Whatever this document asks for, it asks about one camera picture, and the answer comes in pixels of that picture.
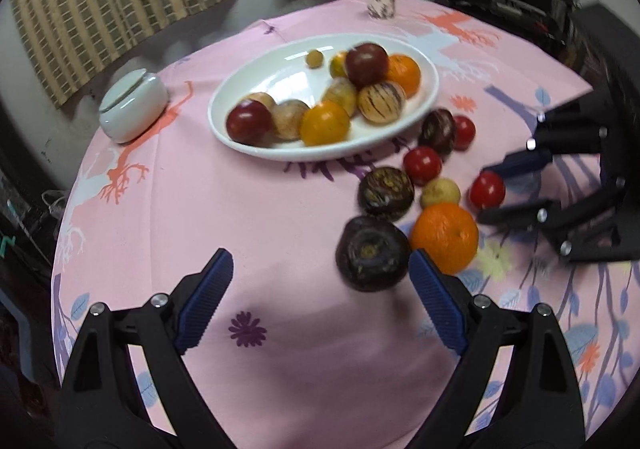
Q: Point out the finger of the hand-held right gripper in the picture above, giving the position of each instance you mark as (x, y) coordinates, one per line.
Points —
(525, 162)
(520, 215)

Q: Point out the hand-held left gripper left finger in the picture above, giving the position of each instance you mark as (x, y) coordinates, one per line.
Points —
(205, 299)

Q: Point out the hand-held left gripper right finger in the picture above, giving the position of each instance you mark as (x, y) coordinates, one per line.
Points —
(440, 301)

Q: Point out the red tomato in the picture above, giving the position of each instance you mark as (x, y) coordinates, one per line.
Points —
(486, 190)
(422, 165)
(465, 132)

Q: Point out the dark purple ringed fruit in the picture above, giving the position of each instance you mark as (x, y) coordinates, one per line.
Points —
(370, 254)

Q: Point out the striped pepino melon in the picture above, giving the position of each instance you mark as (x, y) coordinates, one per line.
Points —
(381, 102)

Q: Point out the dark red plum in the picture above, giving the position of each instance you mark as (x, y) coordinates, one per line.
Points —
(366, 64)
(249, 123)

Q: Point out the tan round fruit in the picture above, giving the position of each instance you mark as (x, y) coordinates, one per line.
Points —
(290, 119)
(260, 100)
(339, 96)

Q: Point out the yellow-orange mandarin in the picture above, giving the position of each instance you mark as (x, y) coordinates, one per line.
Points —
(325, 124)

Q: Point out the yellow-green fruit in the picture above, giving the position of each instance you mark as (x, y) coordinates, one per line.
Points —
(337, 65)

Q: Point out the small tan longan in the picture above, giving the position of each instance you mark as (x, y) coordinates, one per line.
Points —
(314, 58)

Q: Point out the white oval plate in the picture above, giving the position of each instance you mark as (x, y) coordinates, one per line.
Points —
(280, 74)

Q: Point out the large orange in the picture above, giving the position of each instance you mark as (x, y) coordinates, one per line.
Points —
(444, 239)

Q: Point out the small yellow fruit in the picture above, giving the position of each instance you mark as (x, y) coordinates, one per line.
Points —
(440, 193)

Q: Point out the pink printed tablecloth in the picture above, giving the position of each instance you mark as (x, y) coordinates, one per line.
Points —
(225, 209)

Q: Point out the dark purple striped fruit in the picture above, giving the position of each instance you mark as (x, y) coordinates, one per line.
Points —
(436, 130)
(386, 193)

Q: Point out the deep orange mandarin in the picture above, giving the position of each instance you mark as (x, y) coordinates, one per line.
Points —
(405, 75)

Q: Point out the white lidded ceramic jar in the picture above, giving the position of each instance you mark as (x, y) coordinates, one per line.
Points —
(132, 106)

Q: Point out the floral paper cup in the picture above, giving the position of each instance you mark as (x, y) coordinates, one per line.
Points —
(379, 1)

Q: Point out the wide brick-pattern curtain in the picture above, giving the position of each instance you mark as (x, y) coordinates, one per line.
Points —
(100, 4)

